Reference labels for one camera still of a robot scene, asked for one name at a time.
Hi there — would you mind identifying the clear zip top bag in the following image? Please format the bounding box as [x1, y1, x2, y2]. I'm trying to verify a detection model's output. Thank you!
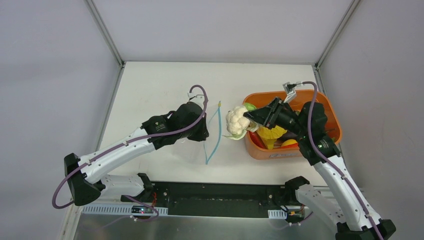
[178, 100, 223, 166]

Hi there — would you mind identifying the white cauliflower toy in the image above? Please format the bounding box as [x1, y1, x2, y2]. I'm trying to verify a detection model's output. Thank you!
[224, 102, 260, 140]

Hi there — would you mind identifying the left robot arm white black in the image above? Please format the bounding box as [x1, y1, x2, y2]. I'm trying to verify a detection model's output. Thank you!
[64, 101, 209, 206]

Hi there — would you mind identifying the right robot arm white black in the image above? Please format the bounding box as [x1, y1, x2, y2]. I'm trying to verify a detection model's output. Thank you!
[243, 97, 396, 240]

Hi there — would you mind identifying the yellow napa cabbage toy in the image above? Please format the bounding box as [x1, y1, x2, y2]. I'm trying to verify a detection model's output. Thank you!
[256, 126, 288, 150]

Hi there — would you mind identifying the orange plastic basket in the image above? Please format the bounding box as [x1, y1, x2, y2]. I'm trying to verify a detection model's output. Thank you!
[244, 89, 343, 160]

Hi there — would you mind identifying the yellow banana toy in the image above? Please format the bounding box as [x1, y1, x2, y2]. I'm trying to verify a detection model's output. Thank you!
[280, 139, 298, 148]

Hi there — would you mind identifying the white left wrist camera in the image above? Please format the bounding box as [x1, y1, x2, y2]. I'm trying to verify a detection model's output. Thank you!
[187, 92, 205, 102]

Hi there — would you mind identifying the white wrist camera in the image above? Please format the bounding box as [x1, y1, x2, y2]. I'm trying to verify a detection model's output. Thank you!
[187, 92, 205, 102]
[282, 82, 303, 104]

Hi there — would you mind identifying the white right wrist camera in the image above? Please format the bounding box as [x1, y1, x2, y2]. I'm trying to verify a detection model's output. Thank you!
[282, 82, 303, 104]

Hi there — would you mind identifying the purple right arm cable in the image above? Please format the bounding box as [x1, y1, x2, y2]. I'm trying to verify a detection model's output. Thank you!
[299, 81, 385, 240]

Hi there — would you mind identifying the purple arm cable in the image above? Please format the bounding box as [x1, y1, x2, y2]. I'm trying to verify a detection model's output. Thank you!
[299, 81, 385, 240]
[51, 84, 209, 210]

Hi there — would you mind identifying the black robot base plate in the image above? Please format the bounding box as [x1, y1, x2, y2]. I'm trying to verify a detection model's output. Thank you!
[138, 181, 301, 218]

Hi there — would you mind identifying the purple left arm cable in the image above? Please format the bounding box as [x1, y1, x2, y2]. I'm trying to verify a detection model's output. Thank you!
[51, 84, 209, 210]

